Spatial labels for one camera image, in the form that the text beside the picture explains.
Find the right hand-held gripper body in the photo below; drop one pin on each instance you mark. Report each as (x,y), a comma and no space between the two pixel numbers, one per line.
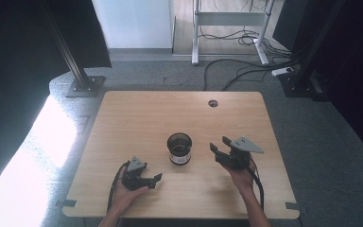
(236,159)

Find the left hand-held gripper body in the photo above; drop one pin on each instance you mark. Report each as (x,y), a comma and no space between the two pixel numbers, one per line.
(132,181)

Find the black mesh pen cup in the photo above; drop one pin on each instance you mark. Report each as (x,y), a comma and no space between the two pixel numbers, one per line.
(179,151)

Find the person's left hand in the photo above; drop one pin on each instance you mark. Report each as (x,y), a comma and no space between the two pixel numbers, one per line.
(123,197)

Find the person's right hand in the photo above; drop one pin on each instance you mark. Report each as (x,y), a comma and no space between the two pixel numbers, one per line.
(244,179)

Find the white power strip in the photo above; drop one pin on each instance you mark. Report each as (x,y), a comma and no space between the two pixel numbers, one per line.
(282,71)

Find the black metal stand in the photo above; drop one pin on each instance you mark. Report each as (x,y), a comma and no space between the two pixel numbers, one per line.
(75,67)
(302,78)

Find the dark curtain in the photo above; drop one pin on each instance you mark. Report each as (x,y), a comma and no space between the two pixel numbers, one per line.
(12,78)
(359,78)

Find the white panel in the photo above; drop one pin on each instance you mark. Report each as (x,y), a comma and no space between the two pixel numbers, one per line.
(132,23)

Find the white desk frame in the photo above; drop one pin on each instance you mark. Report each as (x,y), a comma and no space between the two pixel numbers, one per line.
(230,19)

